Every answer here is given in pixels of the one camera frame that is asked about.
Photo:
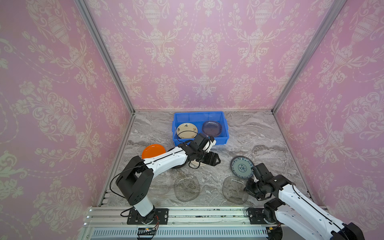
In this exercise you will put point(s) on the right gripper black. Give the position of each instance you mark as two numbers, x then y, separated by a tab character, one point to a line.
248	189

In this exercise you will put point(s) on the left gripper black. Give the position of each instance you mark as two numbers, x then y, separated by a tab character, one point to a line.
211	161

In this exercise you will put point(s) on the clear glass plate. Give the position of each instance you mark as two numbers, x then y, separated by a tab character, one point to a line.
233	190
162	184
187	188

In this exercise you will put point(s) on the brownish glass plate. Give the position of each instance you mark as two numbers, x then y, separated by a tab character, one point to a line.
212	128

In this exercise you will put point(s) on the cream plate with characters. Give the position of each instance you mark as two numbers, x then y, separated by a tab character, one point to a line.
186	131

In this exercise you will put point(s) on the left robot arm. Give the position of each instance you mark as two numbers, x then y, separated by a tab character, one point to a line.
135	180

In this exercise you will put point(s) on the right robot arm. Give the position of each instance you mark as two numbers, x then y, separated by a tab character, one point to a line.
293	209

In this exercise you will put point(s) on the blue plastic bin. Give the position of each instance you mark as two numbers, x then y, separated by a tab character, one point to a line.
198	118

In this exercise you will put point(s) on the cream plate with flowers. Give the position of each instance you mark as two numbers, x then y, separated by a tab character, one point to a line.
196	164

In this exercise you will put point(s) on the blue patterned porcelain plate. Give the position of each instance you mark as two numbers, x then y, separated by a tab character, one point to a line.
241	167

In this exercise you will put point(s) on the black round plate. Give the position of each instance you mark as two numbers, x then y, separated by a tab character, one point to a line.
179	166

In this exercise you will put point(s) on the orange plate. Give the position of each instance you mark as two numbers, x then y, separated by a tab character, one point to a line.
153	151

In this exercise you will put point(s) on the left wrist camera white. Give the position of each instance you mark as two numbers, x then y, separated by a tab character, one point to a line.
210	144

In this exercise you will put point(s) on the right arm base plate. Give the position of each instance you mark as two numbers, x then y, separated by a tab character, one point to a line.
260	216

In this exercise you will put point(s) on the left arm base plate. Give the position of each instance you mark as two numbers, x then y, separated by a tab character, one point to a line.
156	216

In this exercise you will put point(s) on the small circuit board with wires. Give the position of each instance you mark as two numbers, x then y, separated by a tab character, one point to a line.
150	232

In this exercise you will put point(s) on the aluminium mounting rail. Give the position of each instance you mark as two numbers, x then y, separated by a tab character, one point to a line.
184	223

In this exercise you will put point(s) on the right aluminium corner post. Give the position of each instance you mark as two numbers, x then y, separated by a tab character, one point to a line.
320	33

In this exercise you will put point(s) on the aluminium corner post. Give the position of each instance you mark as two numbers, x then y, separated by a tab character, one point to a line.
97	37
320	33

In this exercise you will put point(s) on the left aluminium corner post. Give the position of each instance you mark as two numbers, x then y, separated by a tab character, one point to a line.
97	37

